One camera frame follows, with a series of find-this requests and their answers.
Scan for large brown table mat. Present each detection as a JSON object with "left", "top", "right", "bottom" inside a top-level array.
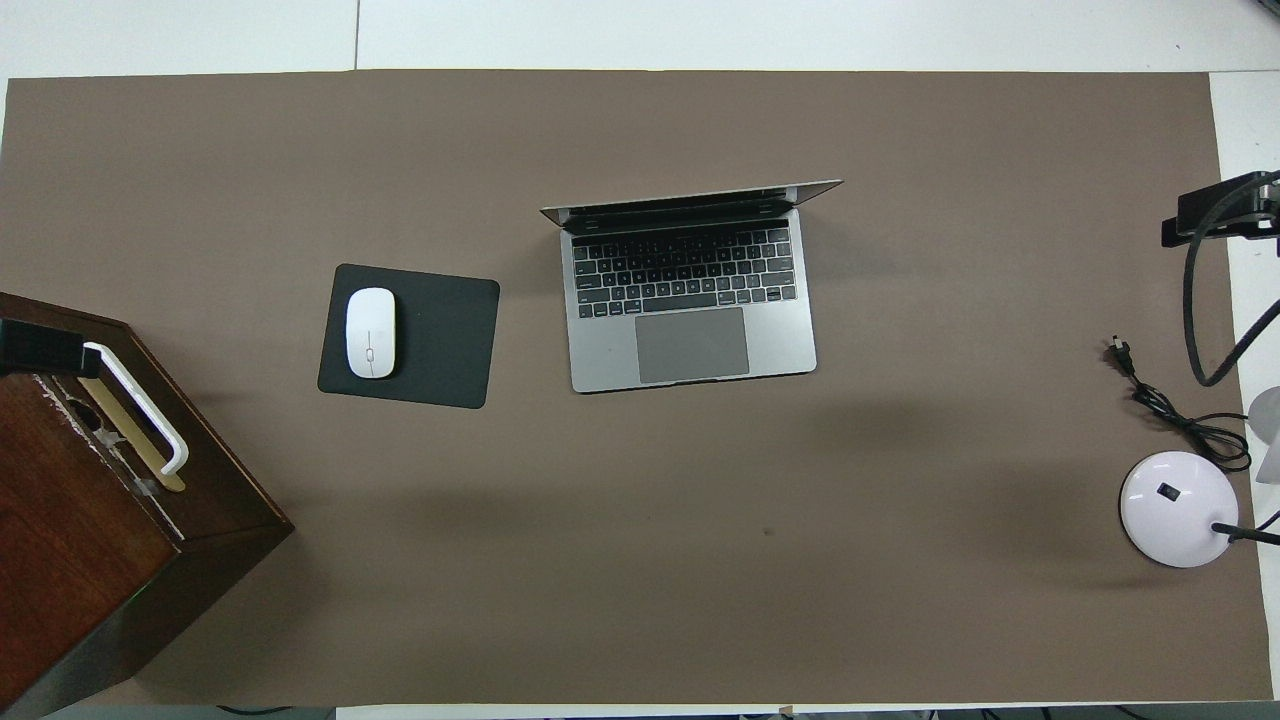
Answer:
[{"left": 0, "top": 68, "right": 1273, "bottom": 709}]

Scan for white box handle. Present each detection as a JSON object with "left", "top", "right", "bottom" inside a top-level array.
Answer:
[{"left": 82, "top": 341, "right": 190, "bottom": 477}]

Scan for black lamp power cable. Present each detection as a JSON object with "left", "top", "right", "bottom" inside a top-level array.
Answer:
[{"left": 1107, "top": 337, "right": 1253, "bottom": 473}]

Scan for white computer mouse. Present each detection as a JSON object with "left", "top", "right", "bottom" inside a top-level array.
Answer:
[{"left": 345, "top": 287, "right": 398, "bottom": 380}]

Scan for tan handle backplate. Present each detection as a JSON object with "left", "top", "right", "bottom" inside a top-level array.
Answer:
[{"left": 78, "top": 375, "right": 187, "bottom": 493}]

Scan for silver laptop computer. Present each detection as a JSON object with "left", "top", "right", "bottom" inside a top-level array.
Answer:
[{"left": 540, "top": 179, "right": 844, "bottom": 394}]

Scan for dark brown wooden box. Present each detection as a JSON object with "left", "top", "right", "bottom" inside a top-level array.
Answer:
[{"left": 0, "top": 292, "right": 295, "bottom": 719}]

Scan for black mouse pad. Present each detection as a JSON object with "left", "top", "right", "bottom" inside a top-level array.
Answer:
[{"left": 317, "top": 263, "right": 501, "bottom": 410}]

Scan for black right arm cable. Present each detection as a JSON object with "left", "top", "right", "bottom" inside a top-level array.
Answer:
[{"left": 1183, "top": 235, "right": 1280, "bottom": 388}]

